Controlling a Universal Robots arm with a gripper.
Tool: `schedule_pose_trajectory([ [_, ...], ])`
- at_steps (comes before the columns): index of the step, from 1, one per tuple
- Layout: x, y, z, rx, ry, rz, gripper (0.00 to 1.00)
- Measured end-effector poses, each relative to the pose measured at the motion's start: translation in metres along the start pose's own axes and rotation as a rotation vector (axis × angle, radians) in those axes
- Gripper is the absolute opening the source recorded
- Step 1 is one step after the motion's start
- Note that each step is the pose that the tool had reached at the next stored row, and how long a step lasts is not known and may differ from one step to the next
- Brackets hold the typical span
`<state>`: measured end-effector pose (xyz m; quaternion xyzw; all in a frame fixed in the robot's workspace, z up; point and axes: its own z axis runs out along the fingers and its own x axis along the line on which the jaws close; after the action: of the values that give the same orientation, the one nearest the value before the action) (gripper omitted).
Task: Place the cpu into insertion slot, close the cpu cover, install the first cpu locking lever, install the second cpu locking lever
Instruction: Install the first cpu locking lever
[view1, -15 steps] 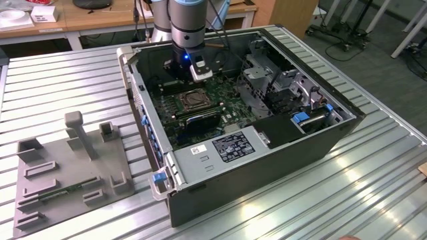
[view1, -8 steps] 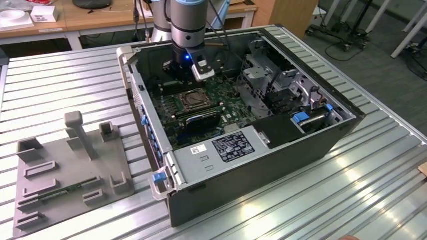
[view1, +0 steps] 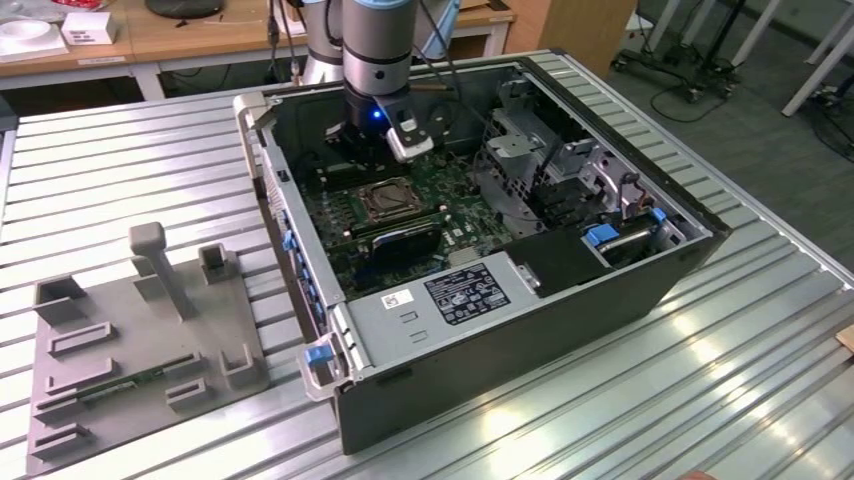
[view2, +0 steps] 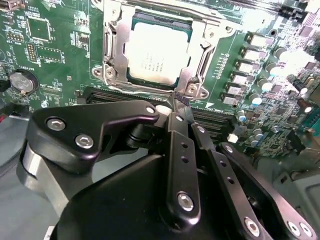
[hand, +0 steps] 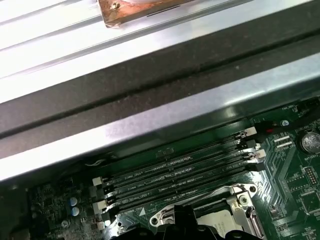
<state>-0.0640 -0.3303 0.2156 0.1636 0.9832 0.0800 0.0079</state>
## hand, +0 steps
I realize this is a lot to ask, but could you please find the black PC case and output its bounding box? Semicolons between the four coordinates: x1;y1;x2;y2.
0;0;320;240

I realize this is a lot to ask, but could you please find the metal socket cover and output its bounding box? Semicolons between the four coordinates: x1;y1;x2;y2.
159;184;260;240

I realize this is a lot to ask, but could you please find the silver CPU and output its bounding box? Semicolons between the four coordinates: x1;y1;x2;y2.
196;207;241;240

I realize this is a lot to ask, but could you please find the coin cell battery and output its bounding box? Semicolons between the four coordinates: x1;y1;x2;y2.
299;130;320;155

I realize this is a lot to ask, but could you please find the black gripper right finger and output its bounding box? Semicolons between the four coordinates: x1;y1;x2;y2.
184;204;254;240

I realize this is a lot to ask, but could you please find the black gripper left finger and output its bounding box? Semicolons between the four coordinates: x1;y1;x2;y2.
109;204;186;240

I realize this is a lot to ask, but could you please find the green motherboard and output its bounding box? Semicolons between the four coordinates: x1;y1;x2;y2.
28;96;320;240

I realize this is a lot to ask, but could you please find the CPU socket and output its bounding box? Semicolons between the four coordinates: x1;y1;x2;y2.
149;183;266;240

